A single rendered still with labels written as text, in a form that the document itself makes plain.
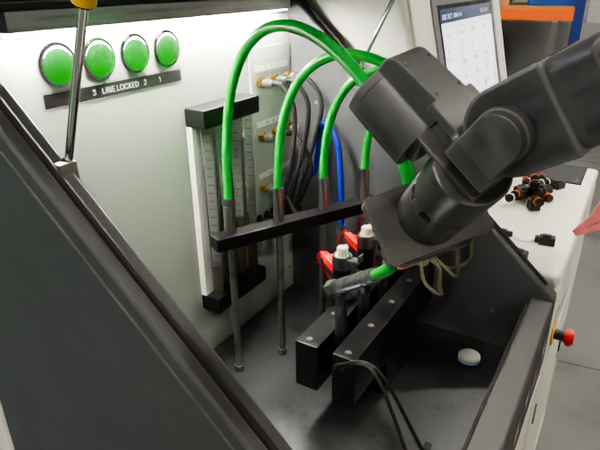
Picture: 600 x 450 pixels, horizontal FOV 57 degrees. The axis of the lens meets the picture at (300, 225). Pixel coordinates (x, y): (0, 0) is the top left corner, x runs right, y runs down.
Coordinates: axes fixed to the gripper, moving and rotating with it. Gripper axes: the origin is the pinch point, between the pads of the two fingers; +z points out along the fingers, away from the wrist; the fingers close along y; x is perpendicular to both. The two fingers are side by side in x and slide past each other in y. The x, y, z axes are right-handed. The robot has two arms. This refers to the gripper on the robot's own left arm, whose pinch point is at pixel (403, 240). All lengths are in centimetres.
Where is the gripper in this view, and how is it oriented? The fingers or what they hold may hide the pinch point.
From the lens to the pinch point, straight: 58.0
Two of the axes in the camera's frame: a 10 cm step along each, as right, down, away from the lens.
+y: -9.3, 3.3, -1.7
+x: 3.6, 9.0, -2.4
